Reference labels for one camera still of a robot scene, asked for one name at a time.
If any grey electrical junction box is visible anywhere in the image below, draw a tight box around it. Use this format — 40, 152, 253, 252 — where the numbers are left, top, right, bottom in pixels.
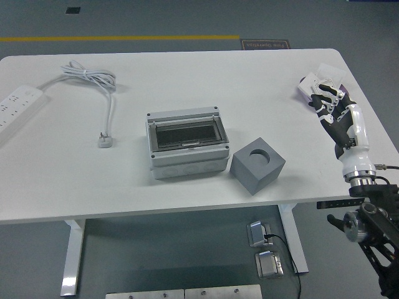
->
145, 106, 231, 181

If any grey cube holder block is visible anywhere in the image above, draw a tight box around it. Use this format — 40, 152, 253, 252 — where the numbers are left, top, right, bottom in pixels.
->
229, 136, 287, 196

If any white power cord with plug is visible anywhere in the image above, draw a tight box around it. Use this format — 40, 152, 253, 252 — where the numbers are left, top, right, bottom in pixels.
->
39, 60, 118, 148

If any grey metal base plate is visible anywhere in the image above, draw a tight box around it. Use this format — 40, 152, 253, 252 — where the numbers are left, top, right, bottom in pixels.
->
105, 289, 185, 299
184, 284, 262, 299

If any smoky transparent box lid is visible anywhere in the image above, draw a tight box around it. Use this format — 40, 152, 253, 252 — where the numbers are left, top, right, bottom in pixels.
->
148, 120, 226, 153

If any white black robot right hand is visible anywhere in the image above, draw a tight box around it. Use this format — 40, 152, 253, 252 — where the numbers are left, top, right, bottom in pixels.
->
307, 82, 377, 183

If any silver floor socket box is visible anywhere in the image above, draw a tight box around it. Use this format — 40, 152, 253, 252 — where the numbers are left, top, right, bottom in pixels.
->
255, 250, 285, 278
247, 220, 275, 248

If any dark floor sign mat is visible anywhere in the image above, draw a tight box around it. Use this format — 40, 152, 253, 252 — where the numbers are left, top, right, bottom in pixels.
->
239, 39, 292, 50

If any black floor cable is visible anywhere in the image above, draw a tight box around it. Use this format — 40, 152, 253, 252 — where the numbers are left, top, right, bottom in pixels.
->
264, 233, 302, 299

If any white printed socket panel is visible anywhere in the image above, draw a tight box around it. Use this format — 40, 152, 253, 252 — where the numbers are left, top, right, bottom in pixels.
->
312, 77, 337, 94

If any black table control panel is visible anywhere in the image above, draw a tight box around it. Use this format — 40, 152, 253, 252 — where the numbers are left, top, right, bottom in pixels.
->
317, 199, 364, 209

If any purple plastic tray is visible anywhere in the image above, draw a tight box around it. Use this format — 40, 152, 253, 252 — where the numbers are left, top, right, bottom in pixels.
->
296, 79, 349, 107

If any white square cover plate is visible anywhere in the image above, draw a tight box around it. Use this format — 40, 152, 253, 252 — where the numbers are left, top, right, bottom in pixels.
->
317, 63, 349, 87

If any white power strip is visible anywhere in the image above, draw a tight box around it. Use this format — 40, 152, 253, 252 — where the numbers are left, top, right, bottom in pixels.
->
0, 83, 50, 145

